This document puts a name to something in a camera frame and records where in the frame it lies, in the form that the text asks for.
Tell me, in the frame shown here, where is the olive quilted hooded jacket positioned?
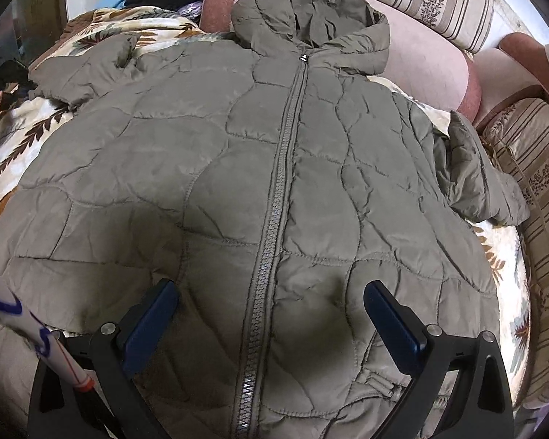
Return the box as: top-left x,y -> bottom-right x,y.
0,0 -> 529,438

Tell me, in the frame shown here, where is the leaf pattern bed blanket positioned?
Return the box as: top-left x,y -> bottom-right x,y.
0,6 -> 531,402

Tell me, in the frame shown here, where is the striped floral side cushion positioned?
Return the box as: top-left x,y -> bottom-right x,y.
483,98 -> 549,409

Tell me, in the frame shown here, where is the pink quilted folded blanket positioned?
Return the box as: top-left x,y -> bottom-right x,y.
473,33 -> 549,131

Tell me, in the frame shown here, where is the wooden framed glass door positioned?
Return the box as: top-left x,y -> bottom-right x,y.
0,0 -> 68,67

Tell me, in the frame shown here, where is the pink bolster pillow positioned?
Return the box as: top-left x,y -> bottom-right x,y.
200,0 -> 482,121

